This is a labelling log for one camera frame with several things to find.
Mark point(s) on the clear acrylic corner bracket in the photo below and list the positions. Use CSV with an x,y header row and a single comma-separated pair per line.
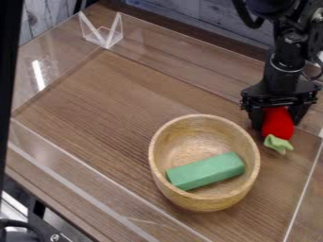
x,y
103,36

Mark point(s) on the wooden bowl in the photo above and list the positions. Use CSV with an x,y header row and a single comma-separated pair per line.
x,y
191,138

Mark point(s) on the black foreground vertical bar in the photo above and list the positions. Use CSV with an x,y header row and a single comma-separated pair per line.
x,y
11,14

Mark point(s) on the black metal table frame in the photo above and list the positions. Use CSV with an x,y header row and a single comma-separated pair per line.
x,y
56,228

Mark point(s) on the red plush tomato green stem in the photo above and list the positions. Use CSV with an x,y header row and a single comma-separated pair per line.
x,y
278,129

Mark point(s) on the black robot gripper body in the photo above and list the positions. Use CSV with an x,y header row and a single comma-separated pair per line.
x,y
282,88

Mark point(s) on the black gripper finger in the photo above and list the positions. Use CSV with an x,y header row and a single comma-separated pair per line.
x,y
298,111
257,117

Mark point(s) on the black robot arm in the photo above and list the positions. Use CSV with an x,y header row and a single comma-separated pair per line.
x,y
293,68

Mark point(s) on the green rectangular block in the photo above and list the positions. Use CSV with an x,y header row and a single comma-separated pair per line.
x,y
205,172

